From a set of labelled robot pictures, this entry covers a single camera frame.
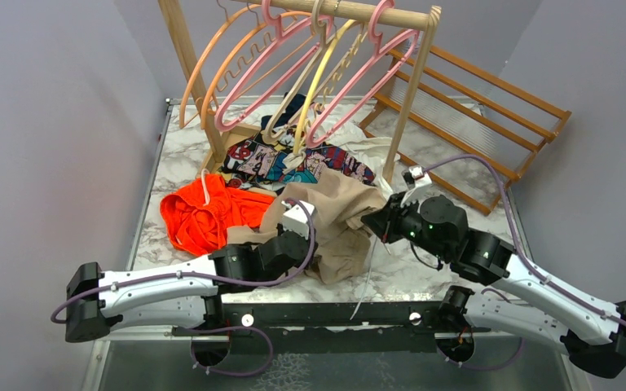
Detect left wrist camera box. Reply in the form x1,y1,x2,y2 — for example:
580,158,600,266
280,200,315,239

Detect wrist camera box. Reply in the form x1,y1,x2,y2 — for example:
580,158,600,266
400,165,433,207
280,200,315,239

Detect yellow hanger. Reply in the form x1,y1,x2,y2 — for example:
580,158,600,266
291,20,365,156

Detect right pink hanger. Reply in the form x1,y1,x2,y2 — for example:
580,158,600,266
304,0,421,149

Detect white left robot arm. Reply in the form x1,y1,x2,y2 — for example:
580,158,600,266
60,231,317,343

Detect beige hanger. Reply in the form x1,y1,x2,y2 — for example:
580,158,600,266
262,0,334,143

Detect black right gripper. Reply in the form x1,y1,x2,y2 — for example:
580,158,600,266
362,191,451,261

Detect white garment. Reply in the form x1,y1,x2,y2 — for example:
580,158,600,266
303,122,393,200

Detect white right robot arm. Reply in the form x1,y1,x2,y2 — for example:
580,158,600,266
361,193,626,379

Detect left pink hanger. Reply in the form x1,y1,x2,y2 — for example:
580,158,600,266
213,0,334,134

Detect dark navy garment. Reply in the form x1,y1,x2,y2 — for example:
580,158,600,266
259,93,325,139

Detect beige shorts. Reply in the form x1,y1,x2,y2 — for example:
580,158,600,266
227,168,387,284

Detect orange wooden slatted shelf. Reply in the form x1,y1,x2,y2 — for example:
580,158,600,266
359,46,571,215

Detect outer orange hanger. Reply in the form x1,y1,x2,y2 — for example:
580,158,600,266
179,1,250,129

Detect orange mesh shorts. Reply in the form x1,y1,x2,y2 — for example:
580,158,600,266
159,174,275,257

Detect black mounting rail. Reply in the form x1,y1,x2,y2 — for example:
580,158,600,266
170,300,478,371

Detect pink hanger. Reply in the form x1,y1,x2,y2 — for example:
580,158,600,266
213,0,334,134
304,0,421,149

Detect wooden clothes rack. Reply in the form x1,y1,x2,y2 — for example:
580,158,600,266
160,1,442,172

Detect comic print shorts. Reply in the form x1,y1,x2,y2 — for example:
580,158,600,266
218,135,376,190

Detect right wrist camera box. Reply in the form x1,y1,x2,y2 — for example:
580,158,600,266
400,165,433,207

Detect orange hanger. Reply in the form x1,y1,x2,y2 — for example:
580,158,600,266
200,1,319,133
179,1,250,129

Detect cream notched hanger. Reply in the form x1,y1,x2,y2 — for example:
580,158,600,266
311,1,368,106

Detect inner orange hanger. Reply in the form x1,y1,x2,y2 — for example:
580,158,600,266
200,1,319,133

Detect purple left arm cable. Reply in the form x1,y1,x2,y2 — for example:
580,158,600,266
50,197,318,325

